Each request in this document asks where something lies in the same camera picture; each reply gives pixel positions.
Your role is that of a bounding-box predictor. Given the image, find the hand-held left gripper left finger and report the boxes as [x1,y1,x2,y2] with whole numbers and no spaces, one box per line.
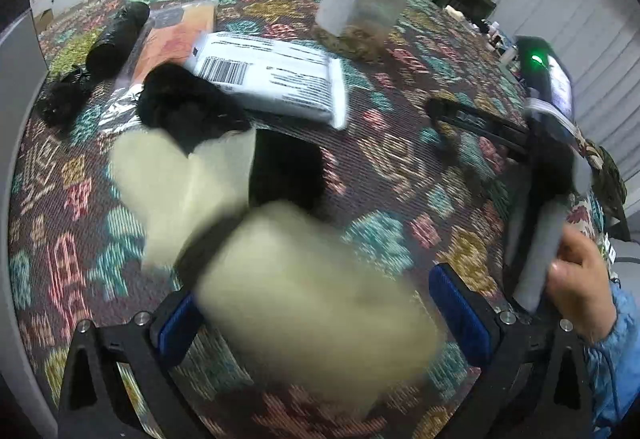
[57,289,221,439]

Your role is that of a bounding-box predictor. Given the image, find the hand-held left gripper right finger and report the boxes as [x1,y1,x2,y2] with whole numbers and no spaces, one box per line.
[429,263,596,439]

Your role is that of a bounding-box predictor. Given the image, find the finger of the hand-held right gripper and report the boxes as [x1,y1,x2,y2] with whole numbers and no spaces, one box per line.
[424,98,531,154]

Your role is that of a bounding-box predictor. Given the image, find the cream and black fuzzy scarf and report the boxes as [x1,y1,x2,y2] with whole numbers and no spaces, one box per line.
[107,66,443,420]

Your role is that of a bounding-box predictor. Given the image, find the grey storage bin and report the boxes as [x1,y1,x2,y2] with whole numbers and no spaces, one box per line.
[0,12,51,420]

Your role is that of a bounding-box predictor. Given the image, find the black plastic-wrapped roll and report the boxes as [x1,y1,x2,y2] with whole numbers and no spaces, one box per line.
[85,2,151,80]

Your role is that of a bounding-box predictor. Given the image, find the person's right forearm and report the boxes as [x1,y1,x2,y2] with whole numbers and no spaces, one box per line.
[582,279,640,430]

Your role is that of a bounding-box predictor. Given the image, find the person's right hand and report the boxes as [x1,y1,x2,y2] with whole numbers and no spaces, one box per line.
[546,223,621,345]

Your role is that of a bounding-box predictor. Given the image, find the camouflage cloth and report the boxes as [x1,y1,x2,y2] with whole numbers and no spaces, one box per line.
[582,142,628,222]

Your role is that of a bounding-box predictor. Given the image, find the row of small bottles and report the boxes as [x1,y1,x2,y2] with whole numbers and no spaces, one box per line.
[480,19,521,65]

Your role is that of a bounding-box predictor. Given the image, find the patterned woven tablecloth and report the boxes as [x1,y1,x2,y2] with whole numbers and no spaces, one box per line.
[10,0,631,439]

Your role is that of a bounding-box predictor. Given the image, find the clear jar with black lid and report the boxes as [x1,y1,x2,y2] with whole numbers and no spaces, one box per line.
[312,0,418,65]

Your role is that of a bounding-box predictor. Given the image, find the white shipping bag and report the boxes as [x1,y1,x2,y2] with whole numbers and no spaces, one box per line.
[182,32,349,130]

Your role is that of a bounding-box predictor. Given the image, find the black crumpled plastic bag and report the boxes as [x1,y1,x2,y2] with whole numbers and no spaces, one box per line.
[36,66,96,127]

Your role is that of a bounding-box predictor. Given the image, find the orange packet in clear plastic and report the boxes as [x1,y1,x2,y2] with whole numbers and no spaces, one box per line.
[114,2,218,95]

